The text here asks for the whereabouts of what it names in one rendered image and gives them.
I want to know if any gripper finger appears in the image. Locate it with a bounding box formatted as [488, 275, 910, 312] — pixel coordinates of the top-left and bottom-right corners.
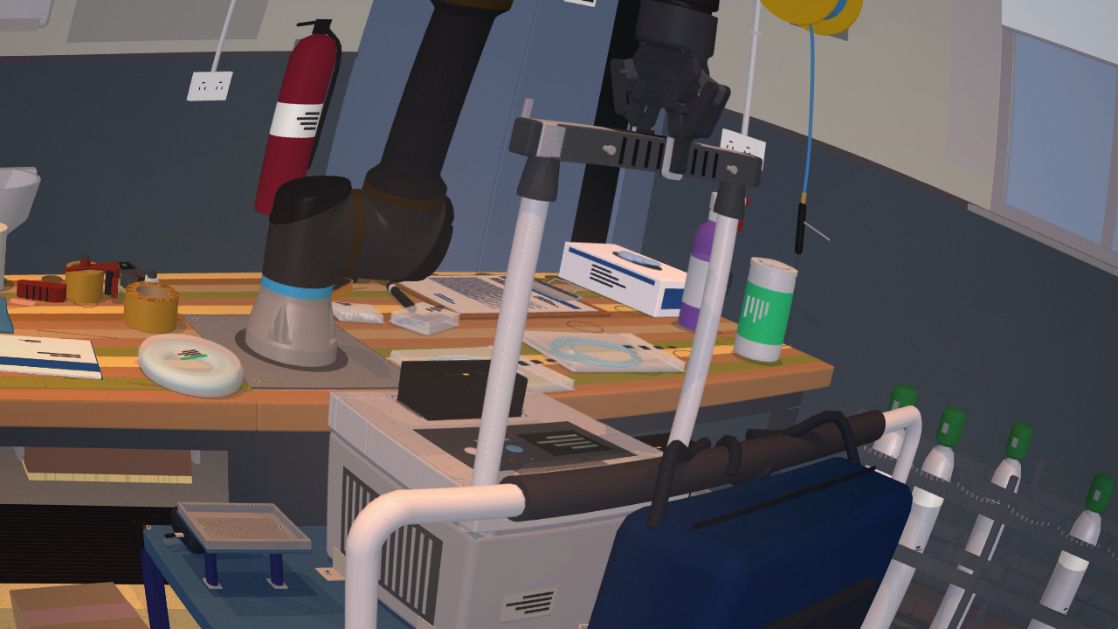
[671, 61, 732, 143]
[610, 54, 672, 135]

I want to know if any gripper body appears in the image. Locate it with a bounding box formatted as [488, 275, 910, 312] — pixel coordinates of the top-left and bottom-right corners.
[632, 0, 722, 69]

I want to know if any grey and white carry handle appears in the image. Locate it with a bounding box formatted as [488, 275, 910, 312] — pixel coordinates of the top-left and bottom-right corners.
[472, 98, 763, 490]

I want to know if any black battery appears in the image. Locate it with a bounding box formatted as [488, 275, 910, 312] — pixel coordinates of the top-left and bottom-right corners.
[397, 358, 530, 421]

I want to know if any grey concentrator body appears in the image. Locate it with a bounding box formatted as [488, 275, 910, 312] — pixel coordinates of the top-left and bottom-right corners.
[327, 389, 666, 629]

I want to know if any grey tray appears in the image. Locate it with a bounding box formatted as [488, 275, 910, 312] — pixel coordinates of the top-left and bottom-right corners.
[164, 501, 314, 554]

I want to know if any purple spray bottle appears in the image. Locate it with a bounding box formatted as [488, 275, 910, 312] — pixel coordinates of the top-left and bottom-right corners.
[679, 193, 749, 333]

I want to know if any white and blue box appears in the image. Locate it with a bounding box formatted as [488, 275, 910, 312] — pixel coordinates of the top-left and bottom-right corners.
[558, 242, 689, 318]

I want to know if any green and white canister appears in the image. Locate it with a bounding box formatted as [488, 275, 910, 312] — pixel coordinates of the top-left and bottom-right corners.
[733, 256, 799, 364]

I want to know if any clipboard with paper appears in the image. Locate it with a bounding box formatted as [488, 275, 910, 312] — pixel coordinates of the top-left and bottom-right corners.
[397, 273, 600, 318]

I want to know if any clear bag with blue tubing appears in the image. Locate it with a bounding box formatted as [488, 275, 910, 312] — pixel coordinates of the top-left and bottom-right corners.
[522, 329, 687, 376]

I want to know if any clear small packet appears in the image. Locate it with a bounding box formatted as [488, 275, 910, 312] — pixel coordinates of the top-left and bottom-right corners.
[390, 307, 460, 336]

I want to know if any red fire extinguisher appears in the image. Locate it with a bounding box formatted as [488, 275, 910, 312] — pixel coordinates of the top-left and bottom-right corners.
[254, 19, 344, 216]

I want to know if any window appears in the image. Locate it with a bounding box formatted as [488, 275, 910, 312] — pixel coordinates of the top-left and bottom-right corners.
[968, 24, 1118, 267]

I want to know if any white cylinder with green cap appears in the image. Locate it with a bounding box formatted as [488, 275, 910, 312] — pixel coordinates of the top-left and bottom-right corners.
[948, 423, 1035, 629]
[869, 384, 921, 464]
[900, 407, 969, 604]
[1038, 474, 1118, 618]

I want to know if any dark blue bag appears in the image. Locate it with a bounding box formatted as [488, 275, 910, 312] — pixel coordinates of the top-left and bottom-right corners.
[585, 411, 914, 629]

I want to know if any white round disc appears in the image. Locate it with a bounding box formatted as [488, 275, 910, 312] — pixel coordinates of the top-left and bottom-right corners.
[137, 333, 245, 399]

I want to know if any large yellow tape roll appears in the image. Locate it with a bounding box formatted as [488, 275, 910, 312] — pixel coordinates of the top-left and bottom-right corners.
[122, 280, 181, 335]

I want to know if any dark cylinder rack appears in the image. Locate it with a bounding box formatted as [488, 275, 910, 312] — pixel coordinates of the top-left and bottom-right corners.
[873, 454, 1118, 629]

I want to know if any small yellow tape roll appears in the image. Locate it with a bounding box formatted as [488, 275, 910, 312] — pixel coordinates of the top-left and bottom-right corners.
[65, 268, 107, 306]

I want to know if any wooden workbench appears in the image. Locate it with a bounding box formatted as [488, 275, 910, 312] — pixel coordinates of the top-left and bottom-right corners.
[0, 271, 836, 464]

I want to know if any red hand tool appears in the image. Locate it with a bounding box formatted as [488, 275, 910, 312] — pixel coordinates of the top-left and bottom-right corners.
[15, 256, 145, 303]

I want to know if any blue low table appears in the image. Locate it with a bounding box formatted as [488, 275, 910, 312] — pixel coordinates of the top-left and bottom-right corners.
[141, 522, 352, 629]

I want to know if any white and blue booklet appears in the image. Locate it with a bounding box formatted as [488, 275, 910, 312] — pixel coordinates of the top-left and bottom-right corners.
[0, 334, 104, 381]

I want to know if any brown cardboard box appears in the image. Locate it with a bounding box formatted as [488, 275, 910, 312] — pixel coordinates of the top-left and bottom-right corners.
[8, 581, 151, 629]

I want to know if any white wall socket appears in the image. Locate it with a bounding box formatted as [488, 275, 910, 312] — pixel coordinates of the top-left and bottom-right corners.
[720, 0, 768, 164]
[186, 0, 239, 102]

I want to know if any blue hose with black nozzle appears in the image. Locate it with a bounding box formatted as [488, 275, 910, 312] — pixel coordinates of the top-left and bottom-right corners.
[793, 24, 832, 256]

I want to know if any yellow hose reel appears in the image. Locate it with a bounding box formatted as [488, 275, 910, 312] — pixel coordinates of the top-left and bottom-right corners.
[757, 0, 865, 38]

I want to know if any white tube cart frame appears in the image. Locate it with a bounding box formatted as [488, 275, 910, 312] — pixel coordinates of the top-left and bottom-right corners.
[344, 406, 924, 629]

